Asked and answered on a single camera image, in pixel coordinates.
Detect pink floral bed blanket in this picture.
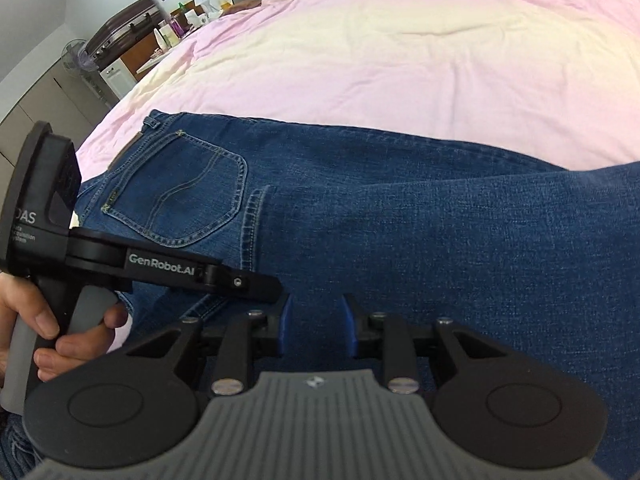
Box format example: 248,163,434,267
75,0,640,192

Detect person's left hand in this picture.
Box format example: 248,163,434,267
0,274,132,384

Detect cluster of toiletry bottles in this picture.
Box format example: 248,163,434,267
151,0,236,55

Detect blue denim jeans pants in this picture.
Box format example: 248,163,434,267
70,109,640,480

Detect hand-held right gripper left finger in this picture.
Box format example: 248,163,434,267
126,292,294,397

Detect dark brown suitcase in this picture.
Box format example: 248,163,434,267
81,0,167,69

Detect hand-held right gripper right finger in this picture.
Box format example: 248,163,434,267
341,294,512,395

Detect white standing fan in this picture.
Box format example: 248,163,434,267
61,37,102,80

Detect person's jeans-clad leg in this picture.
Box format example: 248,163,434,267
0,407,57,480

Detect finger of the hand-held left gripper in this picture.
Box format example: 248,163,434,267
199,261,284,304

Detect beige low cabinet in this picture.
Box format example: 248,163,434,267
0,62,117,162

